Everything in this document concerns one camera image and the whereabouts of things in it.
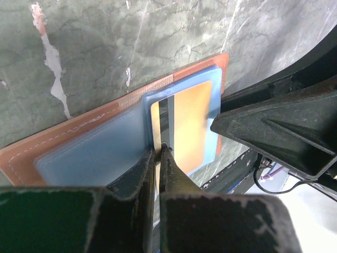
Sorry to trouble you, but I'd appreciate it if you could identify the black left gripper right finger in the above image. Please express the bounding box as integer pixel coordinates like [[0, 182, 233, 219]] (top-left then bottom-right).
[[160, 145, 302, 252]]

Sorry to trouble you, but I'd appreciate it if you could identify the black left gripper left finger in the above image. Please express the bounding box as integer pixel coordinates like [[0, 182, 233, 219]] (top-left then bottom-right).
[[1, 149, 155, 252]]

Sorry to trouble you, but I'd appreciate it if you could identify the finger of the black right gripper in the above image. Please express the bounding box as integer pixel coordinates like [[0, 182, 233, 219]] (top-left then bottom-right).
[[211, 89, 336, 180], [221, 27, 336, 113]]

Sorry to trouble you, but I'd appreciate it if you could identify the brown leather card holder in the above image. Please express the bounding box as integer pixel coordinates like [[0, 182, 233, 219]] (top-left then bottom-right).
[[1, 53, 229, 187]]

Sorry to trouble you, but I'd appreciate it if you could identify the orange striped card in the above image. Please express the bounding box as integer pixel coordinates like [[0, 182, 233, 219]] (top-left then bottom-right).
[[150, 81, 212, 175]]

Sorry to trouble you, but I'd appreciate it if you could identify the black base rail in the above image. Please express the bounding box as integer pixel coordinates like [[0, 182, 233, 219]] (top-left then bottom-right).
[[201, 149, 262, 194]]

